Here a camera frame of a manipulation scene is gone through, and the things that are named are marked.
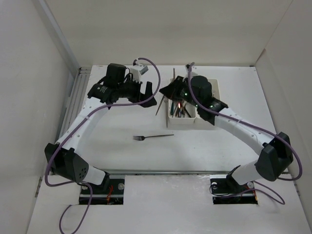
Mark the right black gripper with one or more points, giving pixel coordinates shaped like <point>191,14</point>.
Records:
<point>172,90</point>

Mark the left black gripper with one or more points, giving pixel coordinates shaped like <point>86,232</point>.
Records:
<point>139,96</point>

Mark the small copper teaspoon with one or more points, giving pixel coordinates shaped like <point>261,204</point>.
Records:
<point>160,104</point>

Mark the silver fork black handle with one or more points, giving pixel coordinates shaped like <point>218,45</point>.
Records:
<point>142,138</point>

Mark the copper round spoon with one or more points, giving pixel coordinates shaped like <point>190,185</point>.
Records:
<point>178,112</point>

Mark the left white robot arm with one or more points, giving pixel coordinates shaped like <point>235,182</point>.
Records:
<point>65,156</point>

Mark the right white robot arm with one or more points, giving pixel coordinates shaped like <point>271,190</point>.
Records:
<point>274,156</point>

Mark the white left container bin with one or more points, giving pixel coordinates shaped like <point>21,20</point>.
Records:
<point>187,112</point>

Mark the white container bin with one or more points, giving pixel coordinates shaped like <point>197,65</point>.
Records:
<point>187,112</point>
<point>201,124</point>

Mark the white right container bin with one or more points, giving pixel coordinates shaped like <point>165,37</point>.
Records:
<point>201,124</point>

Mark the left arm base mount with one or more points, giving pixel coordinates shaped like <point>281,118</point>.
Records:
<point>111,193</point>

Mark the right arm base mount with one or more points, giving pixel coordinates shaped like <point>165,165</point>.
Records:
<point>225,194</point>

